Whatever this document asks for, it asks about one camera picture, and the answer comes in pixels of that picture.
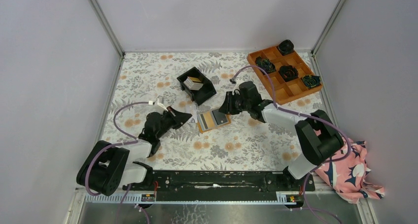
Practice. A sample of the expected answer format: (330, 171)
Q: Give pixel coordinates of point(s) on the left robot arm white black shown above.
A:
(109, 166)

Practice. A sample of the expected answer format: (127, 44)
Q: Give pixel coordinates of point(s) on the black plastic card box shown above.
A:
(200, 96)

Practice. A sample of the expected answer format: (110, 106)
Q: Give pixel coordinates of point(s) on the rolled dark tie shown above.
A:
(288, 73)
(286, 47)

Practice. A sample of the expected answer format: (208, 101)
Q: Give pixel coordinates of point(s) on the rolled green tie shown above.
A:
(266, 65)
(311, 81)

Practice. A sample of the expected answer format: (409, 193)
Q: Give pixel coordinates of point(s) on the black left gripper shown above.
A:
(179, 118)

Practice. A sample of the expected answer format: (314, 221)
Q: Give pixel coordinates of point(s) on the gold card black stripe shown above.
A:
(206, 121)

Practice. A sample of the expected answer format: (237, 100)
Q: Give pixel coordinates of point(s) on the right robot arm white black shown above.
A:
(318, 137)

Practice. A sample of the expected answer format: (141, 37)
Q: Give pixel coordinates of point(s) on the black VIP credit card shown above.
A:
(219, 118)

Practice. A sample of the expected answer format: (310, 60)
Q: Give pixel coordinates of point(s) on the rolled dark tie top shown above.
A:
(286, 47)

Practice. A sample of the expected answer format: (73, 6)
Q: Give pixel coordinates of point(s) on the orange wooden compartment tray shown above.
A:
(284, 92)

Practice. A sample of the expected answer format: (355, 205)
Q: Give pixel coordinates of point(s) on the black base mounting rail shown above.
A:
(223, 186)

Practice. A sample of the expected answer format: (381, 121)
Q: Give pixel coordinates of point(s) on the pink patterned cloth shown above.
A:
(347, 177)

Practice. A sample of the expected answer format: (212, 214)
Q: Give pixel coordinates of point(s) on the rolled green tie left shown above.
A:
(266, 65)

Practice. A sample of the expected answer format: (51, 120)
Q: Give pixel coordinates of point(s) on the floral patterned table mat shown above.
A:
(244, 144)

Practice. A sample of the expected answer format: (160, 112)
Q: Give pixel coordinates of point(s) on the yellow leather card holder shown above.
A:
(215, 125)

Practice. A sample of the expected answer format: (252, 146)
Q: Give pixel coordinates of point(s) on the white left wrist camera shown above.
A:
(159, 104)

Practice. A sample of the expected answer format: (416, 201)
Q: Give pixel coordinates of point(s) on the rolled green tie right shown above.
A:
(311, 81)

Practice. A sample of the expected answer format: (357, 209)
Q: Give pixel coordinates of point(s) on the stack of credit cards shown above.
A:
(193, 83)

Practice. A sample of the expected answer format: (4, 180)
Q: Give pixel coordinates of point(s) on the rolled dark tie centre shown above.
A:
(288, 73)

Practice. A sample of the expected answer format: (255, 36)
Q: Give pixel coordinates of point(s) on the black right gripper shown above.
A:
(227, 107)

